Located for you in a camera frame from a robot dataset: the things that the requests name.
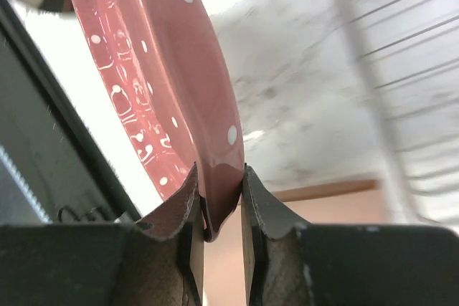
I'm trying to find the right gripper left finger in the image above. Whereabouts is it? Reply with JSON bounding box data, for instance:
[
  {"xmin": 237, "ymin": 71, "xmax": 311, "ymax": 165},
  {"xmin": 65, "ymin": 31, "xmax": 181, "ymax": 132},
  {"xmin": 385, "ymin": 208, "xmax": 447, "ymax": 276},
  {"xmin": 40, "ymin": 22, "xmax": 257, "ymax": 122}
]
[{"xmin": 1, "ymin": 168, "xmax": 204, "ymax": 305}]

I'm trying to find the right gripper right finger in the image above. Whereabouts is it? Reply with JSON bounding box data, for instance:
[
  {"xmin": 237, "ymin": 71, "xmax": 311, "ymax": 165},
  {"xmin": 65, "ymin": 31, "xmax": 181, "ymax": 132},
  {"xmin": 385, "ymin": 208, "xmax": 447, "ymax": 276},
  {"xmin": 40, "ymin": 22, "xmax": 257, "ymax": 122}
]
[{"xmin": 241, "ymin": 167, "xmax": 458, "ymax": 306}]

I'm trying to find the pink polka dot plate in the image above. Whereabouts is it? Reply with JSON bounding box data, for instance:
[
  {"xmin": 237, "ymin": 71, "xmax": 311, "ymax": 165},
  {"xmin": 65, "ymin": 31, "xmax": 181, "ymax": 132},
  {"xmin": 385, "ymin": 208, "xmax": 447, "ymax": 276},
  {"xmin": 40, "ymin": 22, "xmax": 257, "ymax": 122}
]
[{"xmin": 72, "ymin": 0, "xmax": 245, "ymax": 242}]

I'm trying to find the wire dish rack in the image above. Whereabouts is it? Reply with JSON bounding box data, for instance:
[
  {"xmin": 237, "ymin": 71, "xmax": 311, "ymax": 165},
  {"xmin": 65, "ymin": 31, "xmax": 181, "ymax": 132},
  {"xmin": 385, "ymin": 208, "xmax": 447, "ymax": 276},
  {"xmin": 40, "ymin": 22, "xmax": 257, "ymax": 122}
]
[{"xmin": 333, "ymin": 0, "xmax": 458, "ymax": 229}]

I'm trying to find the pink cutting board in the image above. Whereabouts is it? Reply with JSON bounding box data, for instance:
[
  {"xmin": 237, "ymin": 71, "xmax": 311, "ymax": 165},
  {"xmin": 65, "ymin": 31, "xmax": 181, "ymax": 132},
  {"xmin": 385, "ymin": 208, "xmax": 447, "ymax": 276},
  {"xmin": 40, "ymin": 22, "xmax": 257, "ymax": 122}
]
[{"xmin": 203, "ymin": 183, "xmax": 391, "ymax": 306}]

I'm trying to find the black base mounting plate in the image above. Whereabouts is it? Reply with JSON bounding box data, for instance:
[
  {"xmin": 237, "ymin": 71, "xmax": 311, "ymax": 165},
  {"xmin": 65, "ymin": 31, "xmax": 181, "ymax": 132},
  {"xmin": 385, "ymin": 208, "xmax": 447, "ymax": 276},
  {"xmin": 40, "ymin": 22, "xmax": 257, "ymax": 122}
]
[{"xmin": 1, "ymin": 0, "xmax": 141, "ymax": 223}]

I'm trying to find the white slotted cable duct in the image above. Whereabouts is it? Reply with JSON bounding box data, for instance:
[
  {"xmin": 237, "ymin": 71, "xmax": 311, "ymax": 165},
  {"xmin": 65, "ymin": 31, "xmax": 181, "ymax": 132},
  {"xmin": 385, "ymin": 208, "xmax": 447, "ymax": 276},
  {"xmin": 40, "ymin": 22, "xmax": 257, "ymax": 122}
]
[{"xmin": 1, "ymin": 145, "xmax": 52, "ymax": 224}]

